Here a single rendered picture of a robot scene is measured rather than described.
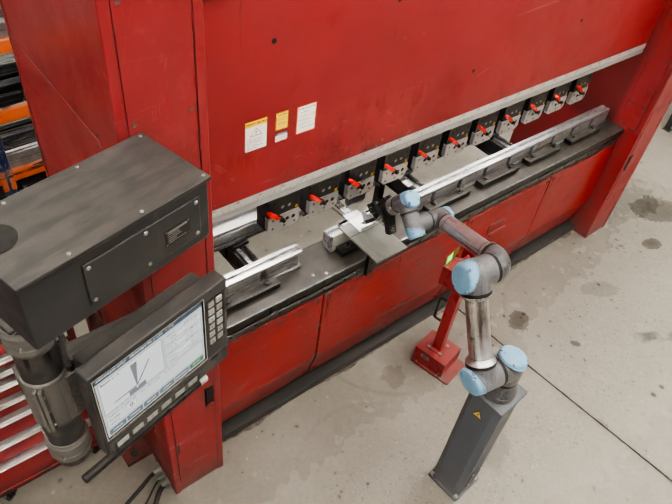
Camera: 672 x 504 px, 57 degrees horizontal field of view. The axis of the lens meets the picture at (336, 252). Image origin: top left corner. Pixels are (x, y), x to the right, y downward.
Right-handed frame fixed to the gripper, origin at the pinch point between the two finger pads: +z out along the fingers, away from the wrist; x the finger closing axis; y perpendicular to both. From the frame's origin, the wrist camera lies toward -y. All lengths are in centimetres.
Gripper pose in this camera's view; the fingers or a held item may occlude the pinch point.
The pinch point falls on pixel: (369, 221)
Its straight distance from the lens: 278.0
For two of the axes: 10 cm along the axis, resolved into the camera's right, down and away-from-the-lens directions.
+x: -7.8, 3.7, -5.0
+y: -4.1, -9.1, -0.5
